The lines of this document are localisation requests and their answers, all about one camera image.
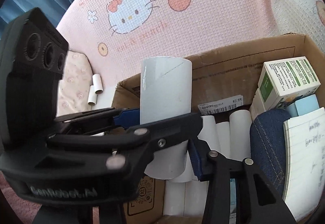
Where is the small white tube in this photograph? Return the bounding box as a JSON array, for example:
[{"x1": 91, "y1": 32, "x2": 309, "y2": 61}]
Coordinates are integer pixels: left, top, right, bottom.
[
  {"x1": 88, "y1": 85, "x2": 98, "y2": 106},
  {"x1": 93, "y1": 74, "x2": 104, "y2": 95}
]

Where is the white lined notebook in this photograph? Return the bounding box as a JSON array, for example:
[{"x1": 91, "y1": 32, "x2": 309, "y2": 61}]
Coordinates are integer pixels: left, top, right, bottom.
[{"x1": 283, "y1": 108, "x2": 324, "y2": 221}]

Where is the blue denim pouch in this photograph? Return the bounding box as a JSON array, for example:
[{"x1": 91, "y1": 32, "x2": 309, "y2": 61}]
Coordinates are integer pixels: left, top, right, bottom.
[{"x1": 249, "y1": 108, "x2": 291, "y2": 195}]

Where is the cream patterned pillow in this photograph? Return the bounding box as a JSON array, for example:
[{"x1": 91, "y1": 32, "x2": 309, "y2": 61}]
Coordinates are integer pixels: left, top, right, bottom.
[{"x1": 56, "y1": 51, "x2": 93, "y2": 116}]

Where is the white tube in box middle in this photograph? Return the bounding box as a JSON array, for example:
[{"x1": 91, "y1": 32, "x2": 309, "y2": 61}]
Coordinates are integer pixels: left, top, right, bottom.
[{"x1": 216, "y1": 122, "x2": 230, "y2": 158}]

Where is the white tube in box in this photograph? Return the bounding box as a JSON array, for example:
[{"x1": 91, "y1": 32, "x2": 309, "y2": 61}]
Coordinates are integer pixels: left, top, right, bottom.
[
  {"x1": 216, "y1": 122, "x2": 230, "y2": 158},
  {"x1": 198, "y1": 116, "x2": 221, "y2": 152},
  {"x1": 229, "y1": 110, "x2": 252, "y2": 161}
]

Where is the white tube in box right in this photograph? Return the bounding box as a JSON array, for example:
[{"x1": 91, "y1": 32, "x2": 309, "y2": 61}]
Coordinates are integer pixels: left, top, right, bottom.
[{"x1": 229, "y1": 110, "x2": 252, "y2": 161}]

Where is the brown cardboard box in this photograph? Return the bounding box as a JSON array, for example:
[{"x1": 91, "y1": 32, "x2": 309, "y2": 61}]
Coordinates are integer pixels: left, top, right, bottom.
[{"x1": 111, "y1": 33, "x2": 325, "y2": 224}]

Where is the pink white Hello Kitty blanket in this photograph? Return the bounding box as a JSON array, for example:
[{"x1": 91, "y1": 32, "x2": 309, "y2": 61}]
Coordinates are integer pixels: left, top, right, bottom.
[{"x1": 0, "y1": 0, "x2": 325, "y2": 214}]

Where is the light blue box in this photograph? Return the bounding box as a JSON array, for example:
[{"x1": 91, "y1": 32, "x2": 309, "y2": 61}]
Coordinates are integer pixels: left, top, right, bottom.
[{"x1": 285, "y1": 94, "x2": 320, "y2": 117}]

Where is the green white carton box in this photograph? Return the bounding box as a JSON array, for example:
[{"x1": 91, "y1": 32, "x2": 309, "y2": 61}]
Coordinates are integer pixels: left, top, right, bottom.
[{"x1": 249, "y1": 56, "x2": 321, "y2": 119}]

